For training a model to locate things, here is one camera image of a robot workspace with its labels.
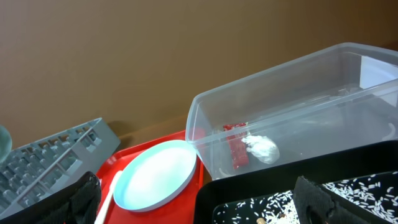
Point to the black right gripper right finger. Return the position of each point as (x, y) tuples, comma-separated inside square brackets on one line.
[(316, 204)]

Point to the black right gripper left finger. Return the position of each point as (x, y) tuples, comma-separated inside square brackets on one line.
[(76, 204)]

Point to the white plastic spoon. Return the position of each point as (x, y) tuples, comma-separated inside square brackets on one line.
[(100, 219)]

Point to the white rice pile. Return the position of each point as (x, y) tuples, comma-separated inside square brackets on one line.
[(376, 193)]

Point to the white tissue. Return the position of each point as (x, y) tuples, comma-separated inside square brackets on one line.
[(262, 148)]

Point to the light blue plate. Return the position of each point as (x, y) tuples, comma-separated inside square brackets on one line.
[(156, 176)]

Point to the red snack wrapper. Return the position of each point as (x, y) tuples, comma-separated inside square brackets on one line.
[(238, 149)]

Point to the mint green bowl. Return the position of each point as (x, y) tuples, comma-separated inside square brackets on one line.
[(5, 143)]

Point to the grey dishwasher rack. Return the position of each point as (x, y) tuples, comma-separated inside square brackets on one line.
[(37, 170)]

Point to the black waste tray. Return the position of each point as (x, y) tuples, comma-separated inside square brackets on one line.
[(357, 162)]

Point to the clear plastic bin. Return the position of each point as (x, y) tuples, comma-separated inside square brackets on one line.
[(335, 99)]

